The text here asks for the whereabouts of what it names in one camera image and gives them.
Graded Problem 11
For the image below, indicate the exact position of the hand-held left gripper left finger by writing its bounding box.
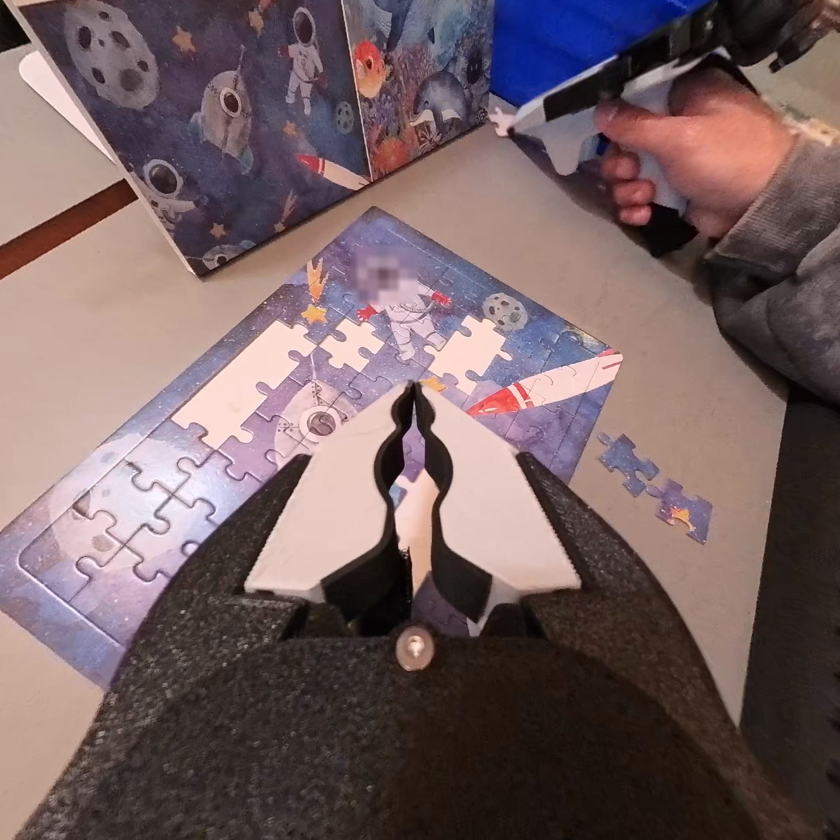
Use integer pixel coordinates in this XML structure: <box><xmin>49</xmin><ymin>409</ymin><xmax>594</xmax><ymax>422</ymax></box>
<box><xmin>244</xmin><ymin>382</ymin><xmax>416</xmax><ymax>634</ymax></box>

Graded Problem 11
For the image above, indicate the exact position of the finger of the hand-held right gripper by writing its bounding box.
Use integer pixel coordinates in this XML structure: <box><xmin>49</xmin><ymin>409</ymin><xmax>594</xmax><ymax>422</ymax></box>
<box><xmin>525</xmin><ymin>115</ymin><xmax>609</xmax><ymax>175</ymax></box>
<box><xmin>512</xmin><ymin>59</ymin><xmax>631</xmax><ymax>136</ymax></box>

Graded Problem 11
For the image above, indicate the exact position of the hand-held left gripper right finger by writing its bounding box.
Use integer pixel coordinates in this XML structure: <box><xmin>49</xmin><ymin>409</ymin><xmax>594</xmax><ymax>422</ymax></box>
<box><xmin>415</xmin><ymin>382</ymin><xmax>584</xmax><ymax>622</ymax></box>

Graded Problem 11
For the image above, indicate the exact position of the space jigsaw puzzle board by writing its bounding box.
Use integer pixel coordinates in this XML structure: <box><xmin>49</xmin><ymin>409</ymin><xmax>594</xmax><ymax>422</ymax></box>
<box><xmin>0</xmin><ymin>206</ymin><xmax>624</xmax><ymax>690</ymax></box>

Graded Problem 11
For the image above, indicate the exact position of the person's right forearm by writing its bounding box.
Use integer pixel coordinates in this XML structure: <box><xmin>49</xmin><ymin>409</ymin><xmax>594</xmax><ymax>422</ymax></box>
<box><xmin>703</xmin><ymin>125</ymin><xmax>840</xmax><ymax>401</ymax></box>

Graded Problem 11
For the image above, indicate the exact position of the beige desk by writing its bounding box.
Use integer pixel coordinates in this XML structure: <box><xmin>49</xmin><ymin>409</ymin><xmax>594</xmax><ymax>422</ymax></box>
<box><xmin>0</xmin><ymin>26</ymin><xmax>840</xmax><ymax>840</ymax></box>

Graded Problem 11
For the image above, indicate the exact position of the person's right hand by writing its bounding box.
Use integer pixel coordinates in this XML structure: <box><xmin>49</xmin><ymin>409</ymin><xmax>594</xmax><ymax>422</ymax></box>
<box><xmin>592</xmin><ymin>64</ymin><xmax>798</xmax><ymax>240</ymax></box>

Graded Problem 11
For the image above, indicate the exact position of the blue plastic bin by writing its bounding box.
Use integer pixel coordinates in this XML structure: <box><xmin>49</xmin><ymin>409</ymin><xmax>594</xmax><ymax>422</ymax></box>
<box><xmin>489</xmin><ymin>0</ymin><xmax>716</xmax><ymax>109</ymax></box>

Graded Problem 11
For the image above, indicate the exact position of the blue jigsaw piece orange mark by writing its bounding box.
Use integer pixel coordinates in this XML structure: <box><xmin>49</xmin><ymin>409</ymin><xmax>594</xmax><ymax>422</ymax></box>
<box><xmin>655</xmin><ymin>479</ymin><xmax>714</xmax><ymax>546</ymax></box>

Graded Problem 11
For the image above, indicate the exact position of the space print puzzle box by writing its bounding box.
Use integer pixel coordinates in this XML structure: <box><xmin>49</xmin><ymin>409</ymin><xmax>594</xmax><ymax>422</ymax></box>
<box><xmin>18</xmin><ymin>0</ymin><xmax>496</xmax><ymax>277</ymax></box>

